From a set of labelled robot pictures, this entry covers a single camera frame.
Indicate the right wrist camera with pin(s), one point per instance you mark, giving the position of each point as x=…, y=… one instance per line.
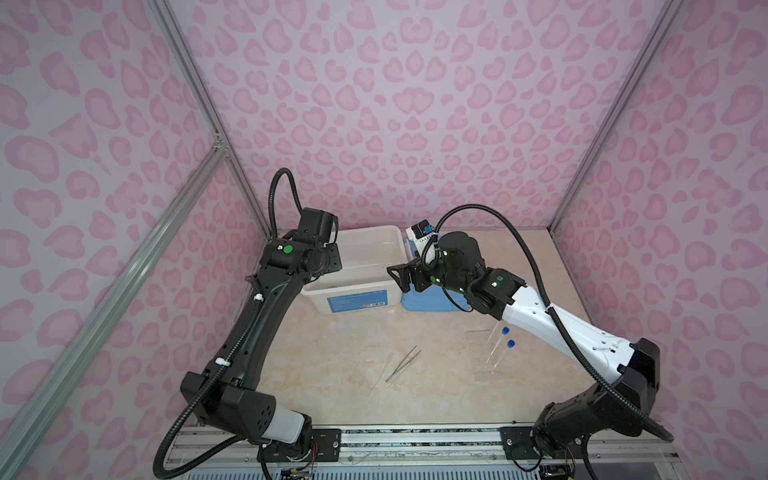
x=419, y=235

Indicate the clear acrylic test tube rack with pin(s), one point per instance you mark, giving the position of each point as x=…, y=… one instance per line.
x=480, y=344

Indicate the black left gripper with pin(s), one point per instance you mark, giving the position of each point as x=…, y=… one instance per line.
x=334, y=252

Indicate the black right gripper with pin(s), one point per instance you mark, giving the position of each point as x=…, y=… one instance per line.
x=417, y=268

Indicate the white plastic storage bin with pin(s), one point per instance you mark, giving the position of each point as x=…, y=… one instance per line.
x=363, y=282

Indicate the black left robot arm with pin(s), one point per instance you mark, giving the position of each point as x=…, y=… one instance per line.
x=225, y=394

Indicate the metal tweezers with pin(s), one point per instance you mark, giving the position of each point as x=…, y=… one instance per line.
x=405, y=362

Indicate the blue capped test tube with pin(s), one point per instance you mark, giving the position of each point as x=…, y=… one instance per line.
x=501, y=353
x=500, y=339

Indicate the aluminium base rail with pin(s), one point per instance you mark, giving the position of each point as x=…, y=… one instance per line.
x=448, y=451

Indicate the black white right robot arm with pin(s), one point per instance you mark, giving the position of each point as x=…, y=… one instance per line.
x=625, y=374

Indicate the blue plastic bin lid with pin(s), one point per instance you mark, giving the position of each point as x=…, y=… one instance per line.
x=433, y=300

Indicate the clear glass stirring rod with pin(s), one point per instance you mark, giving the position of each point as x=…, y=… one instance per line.
x=380, y=377

